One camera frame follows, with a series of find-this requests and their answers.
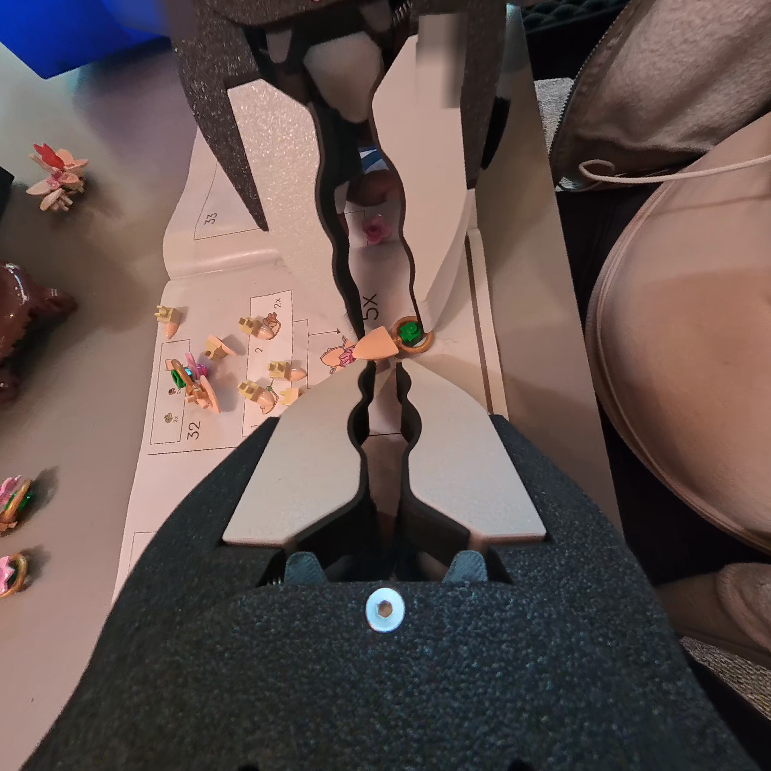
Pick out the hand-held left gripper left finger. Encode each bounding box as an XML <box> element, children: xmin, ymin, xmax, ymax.
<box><xmin>221</xmin><ymin>364</ymin><xmax>370</xmax><ymax>548</ymax></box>

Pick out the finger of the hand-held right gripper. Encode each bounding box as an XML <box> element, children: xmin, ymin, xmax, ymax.
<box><xmin>369</xmin><ymin>34</ymin><xmax>478</xmax><ymax>333</ymax></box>
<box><xmin>224</xmin><ymin>77</ymin><xmax>367</xmax><ymax>339</ymax></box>

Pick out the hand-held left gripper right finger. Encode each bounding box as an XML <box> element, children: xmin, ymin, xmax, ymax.
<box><xmin>396</xmin><ymin>359</ymin><xmax>546</xmax><ymax>541</ymax></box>

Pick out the gold ring with green stud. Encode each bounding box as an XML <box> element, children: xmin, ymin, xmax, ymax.
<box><xmin>391</xmin><ymin>316</ymin><xmax>436</xmax><ymax>358</ymax></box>

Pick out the peach petal brick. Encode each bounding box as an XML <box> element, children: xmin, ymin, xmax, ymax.
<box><xmin>355</xmin><ymin>327</ymin><xmax>399</xmax><ymax>364</ymax></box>

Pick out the white instruction booklet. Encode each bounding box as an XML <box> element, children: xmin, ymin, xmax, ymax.
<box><xmin>110</xmin><ymin>61</ymin><xmax>512</xmax><ymax>607</ymax></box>

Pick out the blue storage box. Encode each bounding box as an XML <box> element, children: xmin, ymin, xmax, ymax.
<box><xmin>0</xmin><ymin>0</ymin><xmax>181</xmax><ymax>80</ymax></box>

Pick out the red and pink flower cluster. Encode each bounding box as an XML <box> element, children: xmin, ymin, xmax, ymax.
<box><xmin>26</xmin><ymin>143</ymin><xmax>89</xmax><ymax>213</ymax></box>

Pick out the black mesh chair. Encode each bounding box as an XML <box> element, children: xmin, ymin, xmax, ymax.
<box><xmin>524</xmin><ymin>0</ymin><xmax>627</xmax><ymax>37</ymax></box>

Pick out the pink flower with green stud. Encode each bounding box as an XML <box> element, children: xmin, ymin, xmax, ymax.
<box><xmin>0</xmin><ymin>475</ymin><xmax>36</xmax><ymax>534</ymax></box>

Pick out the glossy brown pot base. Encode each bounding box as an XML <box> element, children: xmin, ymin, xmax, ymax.
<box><xmin>0</xmin><ymin>262</ymin><xmax>77</xmax><ymax>412</ymax></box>

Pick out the half-built gold ring flower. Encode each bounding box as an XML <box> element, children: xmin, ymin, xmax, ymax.
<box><xmin>166</xmin><ymin>352</ymin><xmax>222</xmax><ymax>414</ymax></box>

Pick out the white jacket drawstring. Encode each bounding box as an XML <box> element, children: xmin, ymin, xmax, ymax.
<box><xmin>578</xmin><ymin>146</ymin><xmax>771</xmax><ymax>193</ymax></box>

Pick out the pink flower on gold ring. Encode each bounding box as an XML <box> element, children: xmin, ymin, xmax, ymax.
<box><xmin>0</xmin><ymin>551</ymin><xmax>30</xmax><ymax>599</ymax></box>

